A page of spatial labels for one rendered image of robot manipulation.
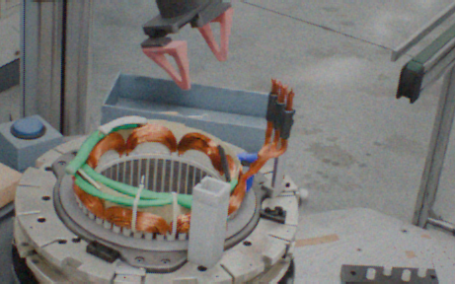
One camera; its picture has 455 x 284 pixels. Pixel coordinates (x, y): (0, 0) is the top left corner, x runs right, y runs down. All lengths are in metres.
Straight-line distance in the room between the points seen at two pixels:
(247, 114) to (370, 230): 0.35
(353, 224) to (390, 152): 1.86
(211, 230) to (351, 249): 0.67
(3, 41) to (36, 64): 2.10
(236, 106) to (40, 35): 0.31
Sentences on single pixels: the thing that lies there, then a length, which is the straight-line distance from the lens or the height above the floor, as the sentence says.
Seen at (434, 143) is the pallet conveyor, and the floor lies 0.39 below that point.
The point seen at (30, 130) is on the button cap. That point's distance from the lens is 1.38.
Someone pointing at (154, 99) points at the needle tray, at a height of 1.03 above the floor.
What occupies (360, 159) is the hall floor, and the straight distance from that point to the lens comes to 3.50.
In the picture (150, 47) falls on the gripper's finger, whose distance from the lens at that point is 1.35.
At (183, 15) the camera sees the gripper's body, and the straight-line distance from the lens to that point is 1.34.
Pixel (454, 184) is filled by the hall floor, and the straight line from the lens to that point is 3.47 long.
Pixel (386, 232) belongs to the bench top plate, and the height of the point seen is 0.78.
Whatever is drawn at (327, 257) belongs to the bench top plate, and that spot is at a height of 0.78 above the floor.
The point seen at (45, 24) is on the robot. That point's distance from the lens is 1.51.
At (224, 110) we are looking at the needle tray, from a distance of 1.49.
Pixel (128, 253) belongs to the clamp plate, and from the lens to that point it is 1.05.
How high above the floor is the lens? 1.72
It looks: 29 degrees down
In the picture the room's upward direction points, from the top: 6 degrees clockwise
